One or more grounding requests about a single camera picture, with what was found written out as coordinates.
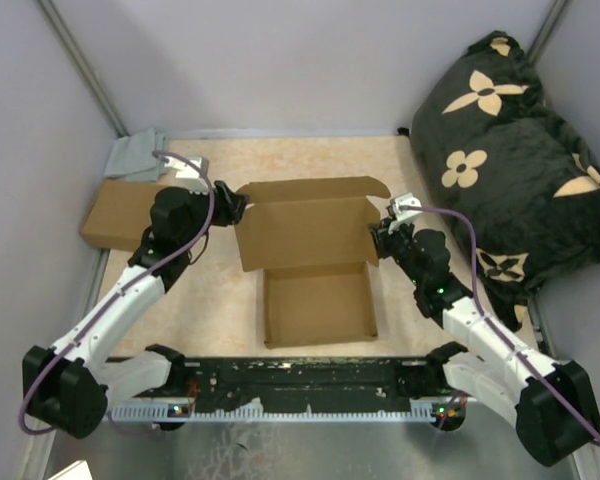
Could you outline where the brown cardboard box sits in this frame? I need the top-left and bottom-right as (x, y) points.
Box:
(235, 176), (390, 349)
(80, 179), (166, 252)

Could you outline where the closed brown cardboard box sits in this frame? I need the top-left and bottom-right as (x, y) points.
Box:
(80, 179), (166, 252)

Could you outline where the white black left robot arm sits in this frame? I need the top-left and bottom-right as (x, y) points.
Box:
(17, 171), (251, 439)

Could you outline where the black floral plush pillow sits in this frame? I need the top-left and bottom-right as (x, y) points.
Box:
(401, 31), (600, 330)

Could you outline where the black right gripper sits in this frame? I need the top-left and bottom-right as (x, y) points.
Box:
(368, 217), (424, 287)

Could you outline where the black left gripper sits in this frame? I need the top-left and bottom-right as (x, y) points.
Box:
(180, 181), (250, 250)

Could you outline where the aluminium frame rail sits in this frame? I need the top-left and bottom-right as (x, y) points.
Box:
(39, 359), (589, 424)

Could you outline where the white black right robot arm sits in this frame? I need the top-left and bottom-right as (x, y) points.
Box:
(370, 193), (600, 467)

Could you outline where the white paper corner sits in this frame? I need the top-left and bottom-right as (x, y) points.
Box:
(48, 460), (93, 480)

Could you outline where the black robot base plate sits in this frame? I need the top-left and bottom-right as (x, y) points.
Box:
(115, 357), (467, 431)

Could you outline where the grey folded cloth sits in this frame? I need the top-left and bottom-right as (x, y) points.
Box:
(104, 128), (168, 182)

